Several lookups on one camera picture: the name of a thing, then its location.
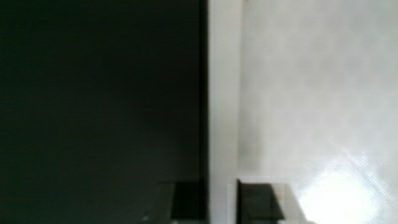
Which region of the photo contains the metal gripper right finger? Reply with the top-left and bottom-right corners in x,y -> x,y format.
237,177 -> 317,224

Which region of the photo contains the white desk top tray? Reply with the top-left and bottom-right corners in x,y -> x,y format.
208,0 -> 398,224

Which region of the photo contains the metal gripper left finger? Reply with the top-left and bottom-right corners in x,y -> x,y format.
141,181 -> 208,224

